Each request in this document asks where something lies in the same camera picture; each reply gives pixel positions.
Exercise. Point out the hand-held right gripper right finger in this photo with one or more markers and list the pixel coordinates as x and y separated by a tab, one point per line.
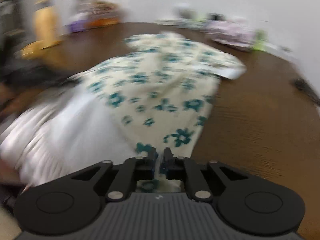
167	160

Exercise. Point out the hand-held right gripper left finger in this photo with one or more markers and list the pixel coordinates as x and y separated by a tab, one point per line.
152	163

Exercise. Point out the floral white teal garment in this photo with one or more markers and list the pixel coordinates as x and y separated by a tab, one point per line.
162	92

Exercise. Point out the yellow bag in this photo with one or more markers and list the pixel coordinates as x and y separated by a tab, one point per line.
45	25

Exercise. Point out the purple packet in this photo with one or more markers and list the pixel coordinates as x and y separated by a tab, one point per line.
76	25

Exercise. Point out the clear snack bag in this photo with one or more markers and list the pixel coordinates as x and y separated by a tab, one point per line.
103	17

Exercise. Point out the pink patterned bag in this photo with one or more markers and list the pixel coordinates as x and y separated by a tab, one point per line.
231	33

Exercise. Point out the grey box with dark top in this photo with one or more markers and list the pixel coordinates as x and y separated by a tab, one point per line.
215	17

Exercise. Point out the light green bottle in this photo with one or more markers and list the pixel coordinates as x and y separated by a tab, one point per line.
260	41

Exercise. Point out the dark adapter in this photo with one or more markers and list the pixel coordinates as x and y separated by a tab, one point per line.
303	87

